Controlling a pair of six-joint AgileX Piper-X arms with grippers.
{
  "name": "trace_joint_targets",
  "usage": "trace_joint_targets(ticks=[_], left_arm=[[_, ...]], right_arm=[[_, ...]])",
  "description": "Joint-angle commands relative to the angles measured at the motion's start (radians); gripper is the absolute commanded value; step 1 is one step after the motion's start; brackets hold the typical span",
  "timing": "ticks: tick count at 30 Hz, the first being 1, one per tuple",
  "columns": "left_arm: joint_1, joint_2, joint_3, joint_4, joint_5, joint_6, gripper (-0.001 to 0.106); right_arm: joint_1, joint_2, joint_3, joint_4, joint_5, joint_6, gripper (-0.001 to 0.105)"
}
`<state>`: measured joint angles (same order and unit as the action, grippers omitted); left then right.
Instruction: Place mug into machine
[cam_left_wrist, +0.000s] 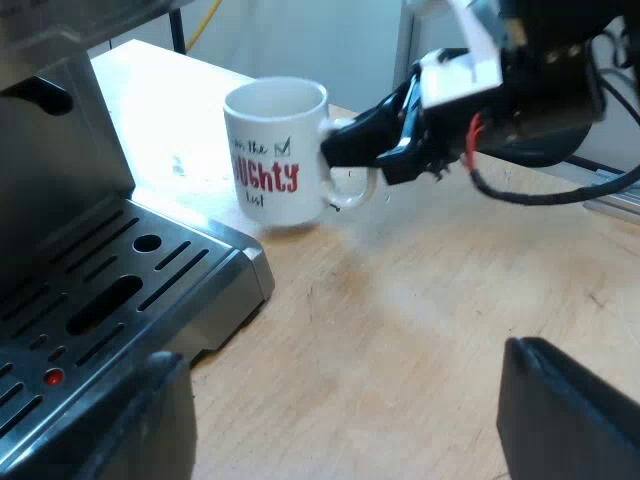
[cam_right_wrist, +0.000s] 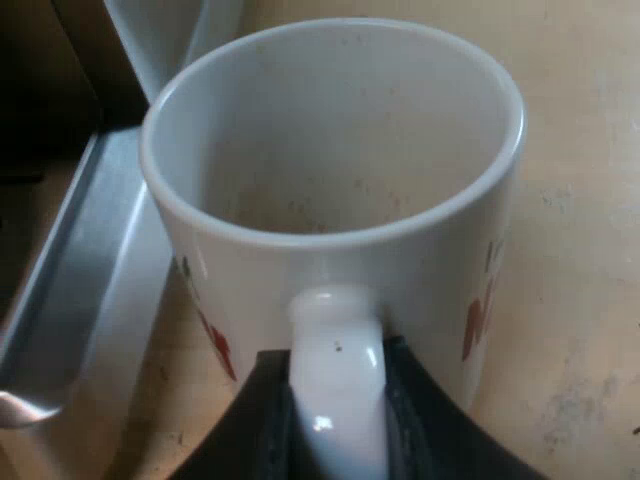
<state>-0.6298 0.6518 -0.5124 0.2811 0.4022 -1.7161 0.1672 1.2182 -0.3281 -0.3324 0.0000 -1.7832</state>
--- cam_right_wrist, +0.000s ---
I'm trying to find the white mug with red print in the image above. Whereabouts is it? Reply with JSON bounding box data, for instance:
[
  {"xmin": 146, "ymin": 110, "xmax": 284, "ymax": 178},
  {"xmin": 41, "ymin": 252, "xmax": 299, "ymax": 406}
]
[{"xmin": 139, "ymin": 20, "xmax": 529, "ymax": 480}]

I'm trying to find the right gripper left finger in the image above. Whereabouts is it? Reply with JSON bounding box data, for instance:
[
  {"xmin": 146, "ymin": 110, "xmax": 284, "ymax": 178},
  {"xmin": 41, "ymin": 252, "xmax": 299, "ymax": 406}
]
[{"xmin": 198, "ymin": 349, "xmax": 303, "ymax": 480}]

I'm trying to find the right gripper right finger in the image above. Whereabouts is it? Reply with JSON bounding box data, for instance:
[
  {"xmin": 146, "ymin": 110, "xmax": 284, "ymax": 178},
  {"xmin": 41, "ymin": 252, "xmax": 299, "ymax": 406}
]
[{"xmin": 381, "ymin": 334, "xmax": 554, "ymax": 480}]

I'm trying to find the steel espresso machine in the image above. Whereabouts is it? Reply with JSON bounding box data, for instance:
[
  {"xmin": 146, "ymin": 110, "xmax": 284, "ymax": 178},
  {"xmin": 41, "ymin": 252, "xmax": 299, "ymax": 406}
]
[{"xmin": 0, "ymin": 0, "xmax": 242, "ymax": 432}]

